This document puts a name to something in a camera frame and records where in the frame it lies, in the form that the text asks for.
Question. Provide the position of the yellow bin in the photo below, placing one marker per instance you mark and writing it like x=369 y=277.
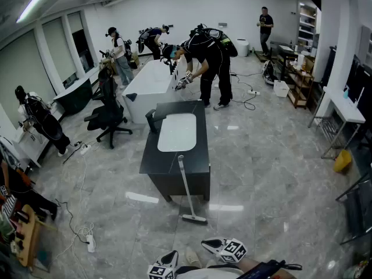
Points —
x=342 y=161

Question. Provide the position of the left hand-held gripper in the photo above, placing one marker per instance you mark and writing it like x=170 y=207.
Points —
x=161 y=272

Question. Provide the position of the person's right white shoe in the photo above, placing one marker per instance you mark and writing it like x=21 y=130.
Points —
x=210 y=263

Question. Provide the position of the wooden shelf rack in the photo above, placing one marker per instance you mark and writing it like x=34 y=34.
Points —
x=302 y=80

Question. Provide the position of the striped black white cloth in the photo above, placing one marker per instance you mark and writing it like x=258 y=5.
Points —
x=8 y=206

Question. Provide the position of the white bathtub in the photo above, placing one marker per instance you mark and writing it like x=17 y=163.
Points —
x=151 y=80

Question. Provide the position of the person's right forearm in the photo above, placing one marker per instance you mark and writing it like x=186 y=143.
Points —
x=251 y=262

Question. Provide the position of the person's white t-shirt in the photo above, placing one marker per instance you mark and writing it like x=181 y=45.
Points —
x=209 y=275

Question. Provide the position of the medium white roller blind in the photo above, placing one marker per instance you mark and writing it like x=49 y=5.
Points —
x=58 y=48

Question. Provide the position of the large white roller blind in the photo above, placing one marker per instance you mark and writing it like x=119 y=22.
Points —
x=23 y=71

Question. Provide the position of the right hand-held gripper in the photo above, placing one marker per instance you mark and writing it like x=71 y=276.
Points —
x=234 y=251

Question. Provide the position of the white sink basin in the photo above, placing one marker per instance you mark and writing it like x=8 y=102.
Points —
x=177 y=132

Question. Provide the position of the ceiling tube light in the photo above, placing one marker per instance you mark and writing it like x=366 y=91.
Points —
x=35 y=3

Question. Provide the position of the black office chair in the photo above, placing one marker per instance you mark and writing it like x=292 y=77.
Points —
x=107 y=109

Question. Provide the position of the white storage box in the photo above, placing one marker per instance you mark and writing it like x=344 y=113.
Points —
x=281 y=89

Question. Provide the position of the black sink cabinet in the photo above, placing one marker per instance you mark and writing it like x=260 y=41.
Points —
x=174 y=168

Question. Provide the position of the cardboard box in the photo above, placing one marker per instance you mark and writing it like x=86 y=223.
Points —
x=107 y=65

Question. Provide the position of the white power strip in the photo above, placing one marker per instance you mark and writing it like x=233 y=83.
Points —
x=253 y=92
x=86 y=149
x=91 y=243

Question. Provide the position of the black screen device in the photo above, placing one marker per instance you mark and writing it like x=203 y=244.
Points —
x=261 y=272

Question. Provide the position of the black metal rack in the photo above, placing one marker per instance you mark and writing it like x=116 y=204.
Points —
x=359 y=211

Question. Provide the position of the white wall shelf unit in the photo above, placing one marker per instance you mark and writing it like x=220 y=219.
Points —
x=307 y=25

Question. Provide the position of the person's white shoe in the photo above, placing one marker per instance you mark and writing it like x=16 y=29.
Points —
x=193 y=257
x=210 y=263

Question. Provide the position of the white side table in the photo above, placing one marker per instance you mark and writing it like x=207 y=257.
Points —
x=344 y=106

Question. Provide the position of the black faucet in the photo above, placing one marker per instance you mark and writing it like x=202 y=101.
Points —
x=151 y=121

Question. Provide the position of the dark green round cabinet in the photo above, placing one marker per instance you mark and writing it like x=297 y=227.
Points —
x=75 y=94

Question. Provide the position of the short white roller blind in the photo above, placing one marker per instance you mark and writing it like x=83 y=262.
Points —
x=75 y=22

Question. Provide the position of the person's left white shoe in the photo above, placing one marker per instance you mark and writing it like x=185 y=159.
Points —
x=193 y=257

